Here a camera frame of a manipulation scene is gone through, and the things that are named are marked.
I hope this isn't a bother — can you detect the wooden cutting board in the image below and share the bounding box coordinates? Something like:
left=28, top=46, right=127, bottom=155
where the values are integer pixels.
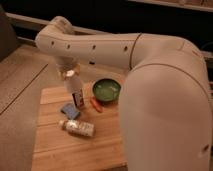
left=32, top=83, right=126, bottom=171

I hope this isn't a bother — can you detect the orange carrot toy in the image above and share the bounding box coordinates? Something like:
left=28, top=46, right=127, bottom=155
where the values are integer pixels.
left=90, top=97, right=103, bottom=113

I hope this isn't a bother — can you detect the green bowl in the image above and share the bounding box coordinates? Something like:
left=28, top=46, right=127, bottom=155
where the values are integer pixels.
left=92, top=78, right=121, bottom=102

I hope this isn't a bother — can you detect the blue sponge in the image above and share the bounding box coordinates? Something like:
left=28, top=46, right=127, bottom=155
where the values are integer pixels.
left=61, top=103, right=80, bottom=119

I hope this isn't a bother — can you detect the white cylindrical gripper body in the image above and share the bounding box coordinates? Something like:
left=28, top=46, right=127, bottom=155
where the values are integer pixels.
left=57, top=57, right=80, bottom=80

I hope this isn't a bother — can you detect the clear glitter bottle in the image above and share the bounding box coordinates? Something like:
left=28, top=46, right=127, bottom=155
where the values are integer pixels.
left=59, top=120, right=95, bottom=137

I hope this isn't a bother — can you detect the small upright eraser box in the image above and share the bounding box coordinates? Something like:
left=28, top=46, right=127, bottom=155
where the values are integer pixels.
left=72, top=92, right=84, bottom=108

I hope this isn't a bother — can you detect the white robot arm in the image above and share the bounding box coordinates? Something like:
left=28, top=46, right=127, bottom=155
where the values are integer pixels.
left=35, top=16, right=213, bottom=171

